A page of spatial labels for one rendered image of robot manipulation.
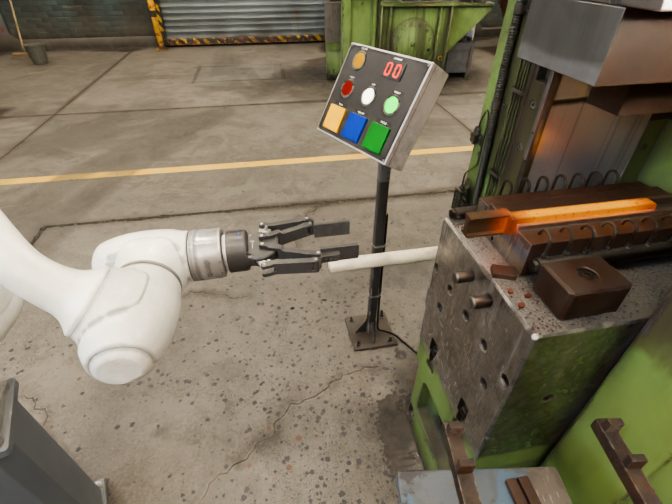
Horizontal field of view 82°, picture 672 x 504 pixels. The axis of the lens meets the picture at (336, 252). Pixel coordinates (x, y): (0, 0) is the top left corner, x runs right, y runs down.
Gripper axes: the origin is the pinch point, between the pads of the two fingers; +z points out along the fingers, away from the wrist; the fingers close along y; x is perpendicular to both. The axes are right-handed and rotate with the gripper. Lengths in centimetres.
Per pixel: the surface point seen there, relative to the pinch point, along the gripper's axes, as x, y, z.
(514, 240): -3.0, 2.7, 35.0
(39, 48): -77, -685, -344
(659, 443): -24, 36, 49
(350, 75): 12, -66, 16
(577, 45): 31.4, 1.5, 35.0
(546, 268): -2.1, 12.5, 35.2
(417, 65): 19, -46, 30
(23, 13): -42, -804, -400
